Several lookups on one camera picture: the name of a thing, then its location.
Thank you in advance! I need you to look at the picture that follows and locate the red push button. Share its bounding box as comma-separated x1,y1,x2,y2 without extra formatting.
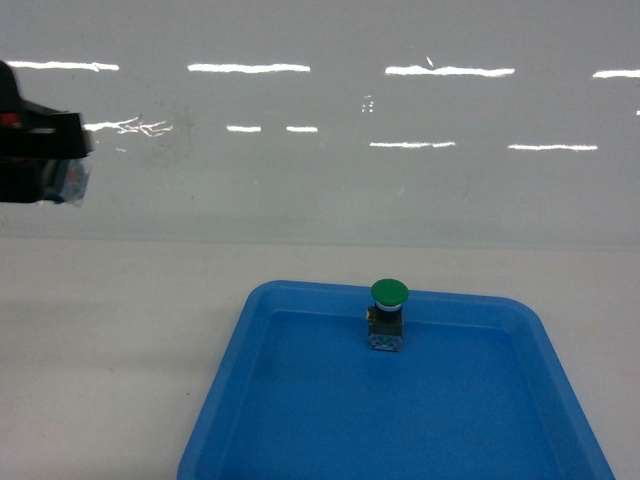
42,159,91,206

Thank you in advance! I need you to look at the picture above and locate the blue plastic tray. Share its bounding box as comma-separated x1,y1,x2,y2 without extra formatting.
177,281,613,479

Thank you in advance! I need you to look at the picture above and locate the green push button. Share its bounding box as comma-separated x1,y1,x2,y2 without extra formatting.
366,278,409,352

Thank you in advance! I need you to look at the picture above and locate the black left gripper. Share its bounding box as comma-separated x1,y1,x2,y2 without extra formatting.
1,62,92,204

